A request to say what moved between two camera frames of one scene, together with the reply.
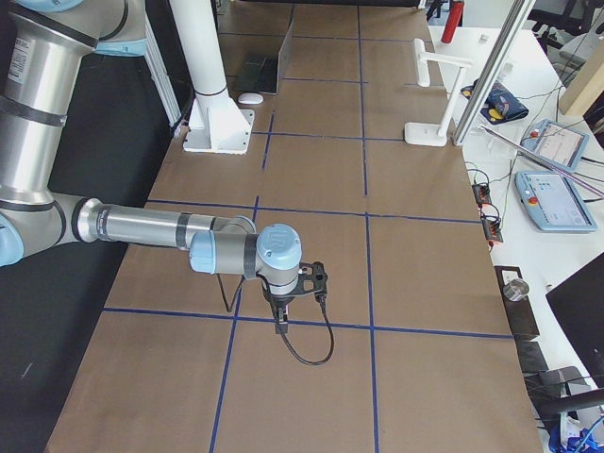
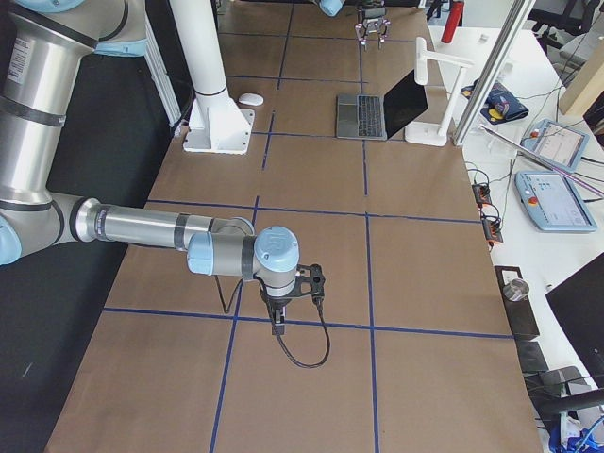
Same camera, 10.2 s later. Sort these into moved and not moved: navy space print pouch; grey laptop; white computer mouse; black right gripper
Moved: grey laptop
Not moved: white computer mouse; black right gripper; navy space print pouch
